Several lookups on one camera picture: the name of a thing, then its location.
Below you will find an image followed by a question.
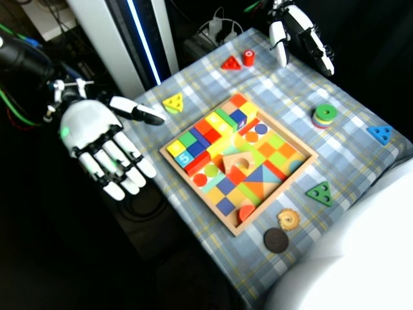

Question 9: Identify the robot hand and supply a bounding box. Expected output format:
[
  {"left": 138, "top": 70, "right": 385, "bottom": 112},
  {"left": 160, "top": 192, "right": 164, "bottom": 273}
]
[
  {"left": 57, "top": 95, "right": 167, "bottom": 201},
  {"left": 268, "top": 3, "right": 336, "bottom": 78}
]

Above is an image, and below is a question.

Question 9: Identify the tan arch block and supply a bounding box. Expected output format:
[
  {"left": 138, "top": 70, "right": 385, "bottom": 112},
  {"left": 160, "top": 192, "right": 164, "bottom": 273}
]
[{"left": 221, "top": 150, "right": 256, "bottom": 177}]

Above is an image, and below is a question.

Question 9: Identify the red triangle block with holes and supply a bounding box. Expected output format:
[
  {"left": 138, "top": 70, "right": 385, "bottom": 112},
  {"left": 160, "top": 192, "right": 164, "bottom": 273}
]
[{"left": 221, "top": 55, "right": 242, "bottom": 71}]

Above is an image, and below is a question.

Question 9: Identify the yellow triangle block with holes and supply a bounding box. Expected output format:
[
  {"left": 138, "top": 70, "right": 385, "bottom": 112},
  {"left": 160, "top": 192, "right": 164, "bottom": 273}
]
[{"left": 162, "top": 92, "right": 184, "bottom": 110}]

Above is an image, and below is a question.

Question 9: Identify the blue triangle block with holes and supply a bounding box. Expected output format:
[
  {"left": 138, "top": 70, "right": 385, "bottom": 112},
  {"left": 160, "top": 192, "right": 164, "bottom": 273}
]
[{"left": 367, "top": 125, "right": 394, "bottom": 145}]

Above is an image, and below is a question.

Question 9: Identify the green triangle block with holes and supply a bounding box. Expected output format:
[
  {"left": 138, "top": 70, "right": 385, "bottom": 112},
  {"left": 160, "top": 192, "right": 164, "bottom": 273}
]
[{"left": 305, "top": 180, "right": 335, "bottom": 208}]

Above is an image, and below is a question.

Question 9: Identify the white pillar with blue light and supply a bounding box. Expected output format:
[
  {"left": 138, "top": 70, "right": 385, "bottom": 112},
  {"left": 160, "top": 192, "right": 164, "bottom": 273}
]
[{"left": 66, "top": 0, "right": 180, "bottom": 103}]

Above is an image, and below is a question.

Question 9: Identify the white power strip with plugs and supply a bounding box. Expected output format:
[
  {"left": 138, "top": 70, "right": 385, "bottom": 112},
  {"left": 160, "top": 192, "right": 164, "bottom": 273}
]
[{"left": 197, "top": 8, "right": 245, "bottom": 45}]

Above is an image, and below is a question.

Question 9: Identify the light blue number five cube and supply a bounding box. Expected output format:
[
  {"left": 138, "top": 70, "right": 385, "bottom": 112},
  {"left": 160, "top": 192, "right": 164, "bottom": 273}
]
[{"left": 174, "top": 150, "right": 196, "bottom": 169}]

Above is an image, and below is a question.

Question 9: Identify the white background box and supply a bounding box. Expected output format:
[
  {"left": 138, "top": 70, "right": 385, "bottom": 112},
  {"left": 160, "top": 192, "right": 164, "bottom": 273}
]
[{"left": 21, "top": 0, "right": 77, "bottom": 42}]

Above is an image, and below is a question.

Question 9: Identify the black box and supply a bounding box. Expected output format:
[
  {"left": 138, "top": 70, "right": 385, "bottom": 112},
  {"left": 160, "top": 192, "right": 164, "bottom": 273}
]
[{"left": 182, "top": 34, "right": 216, "bottom": 61}]

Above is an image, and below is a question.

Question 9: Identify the blue plaid cloth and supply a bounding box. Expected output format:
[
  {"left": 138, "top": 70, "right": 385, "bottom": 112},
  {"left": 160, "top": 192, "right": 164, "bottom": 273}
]
[{"left": 128, "top": 27, "right": 413, "bottom": 309}]

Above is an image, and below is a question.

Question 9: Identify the blue cube with purple number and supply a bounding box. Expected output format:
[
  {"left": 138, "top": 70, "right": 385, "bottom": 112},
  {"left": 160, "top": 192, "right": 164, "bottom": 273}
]
[{"left": 229, "top": 108, "right": 248, "bottom": 130}]

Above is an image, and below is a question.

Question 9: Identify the wooden tray with coloured pattern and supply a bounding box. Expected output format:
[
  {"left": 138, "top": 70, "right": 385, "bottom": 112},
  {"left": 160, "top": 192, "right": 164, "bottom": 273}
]
[{"left": 159, "top": 92, "right": 319, "bottom": 238}]

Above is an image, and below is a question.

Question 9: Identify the beige toy cookie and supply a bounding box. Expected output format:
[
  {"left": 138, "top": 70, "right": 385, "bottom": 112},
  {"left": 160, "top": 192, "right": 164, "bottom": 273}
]
[{"left": 277, "top": 208, "right": 300, "bottom": 232}]

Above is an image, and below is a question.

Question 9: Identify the dark brown toy cookie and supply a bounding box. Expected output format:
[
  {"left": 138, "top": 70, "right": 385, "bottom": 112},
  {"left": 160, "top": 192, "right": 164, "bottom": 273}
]
[{"left": 263, "top": 227, "right": 290, "bottom": 253}]

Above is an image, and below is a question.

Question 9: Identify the white blurred robot shell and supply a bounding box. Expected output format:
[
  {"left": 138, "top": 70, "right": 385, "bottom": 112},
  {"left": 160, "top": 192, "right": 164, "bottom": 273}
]
[{"left": 264, "top": 154, "right": 413, "bottom": 310}]

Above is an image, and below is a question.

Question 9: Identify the green ring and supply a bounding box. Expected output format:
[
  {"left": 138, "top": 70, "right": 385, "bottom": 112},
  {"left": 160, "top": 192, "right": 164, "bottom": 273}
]
[{"left": 315, "top": 103, "right": 338, "bottom": 123}]

